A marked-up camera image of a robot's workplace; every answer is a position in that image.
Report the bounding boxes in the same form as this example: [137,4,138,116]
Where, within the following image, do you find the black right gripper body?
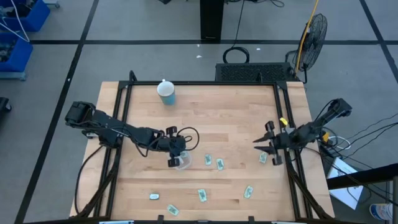
[265,121,294,166]

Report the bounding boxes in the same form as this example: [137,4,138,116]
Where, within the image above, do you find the blue mug white inside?
[156,78,177,106]

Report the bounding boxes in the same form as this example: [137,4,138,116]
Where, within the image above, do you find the black pillar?
[200,0,225,44]

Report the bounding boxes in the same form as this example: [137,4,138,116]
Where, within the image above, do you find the yellow cable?
[294,0,320,75]

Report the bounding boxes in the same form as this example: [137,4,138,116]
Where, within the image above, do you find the grey dolly platform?
[0,72,27,82]

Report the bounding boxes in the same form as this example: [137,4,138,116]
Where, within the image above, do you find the black floor fan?
[285,13,328,84]

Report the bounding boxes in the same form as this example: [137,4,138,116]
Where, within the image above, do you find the black hanging arm cable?
[74,144,105,215]

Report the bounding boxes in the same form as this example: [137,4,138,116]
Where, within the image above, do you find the white printed can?
[369,203,394,222]

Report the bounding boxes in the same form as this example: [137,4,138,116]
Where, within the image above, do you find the black metal table frame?
[73,70,337,224]

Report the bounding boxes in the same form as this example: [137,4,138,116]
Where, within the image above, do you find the black beam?
[326,163,398,190]

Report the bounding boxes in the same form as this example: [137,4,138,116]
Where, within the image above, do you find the blue storage bin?
[0,0,51,32]
[0,32,34,73]

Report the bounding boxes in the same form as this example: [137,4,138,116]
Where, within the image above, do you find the white cardboard box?
[326,157,364,211]

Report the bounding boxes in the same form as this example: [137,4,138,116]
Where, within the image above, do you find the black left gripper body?
[166,126,188,169]

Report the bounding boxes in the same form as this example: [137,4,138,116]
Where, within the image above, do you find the black looped gripper cable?
[176,126,200,152]

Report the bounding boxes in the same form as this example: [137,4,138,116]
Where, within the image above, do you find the white looped cable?
[328,135,352,151]

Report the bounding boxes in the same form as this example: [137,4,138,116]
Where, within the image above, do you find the clear plastic container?
[174,150,193,171]

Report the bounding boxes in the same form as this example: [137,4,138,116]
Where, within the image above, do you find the black equipment piece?
[0,96,12,113]

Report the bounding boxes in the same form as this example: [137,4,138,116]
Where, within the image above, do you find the black floor cables bundle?
[338,112,398,162]

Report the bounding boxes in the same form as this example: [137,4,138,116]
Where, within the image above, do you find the black coiled floor cable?
[222,0,251,65]

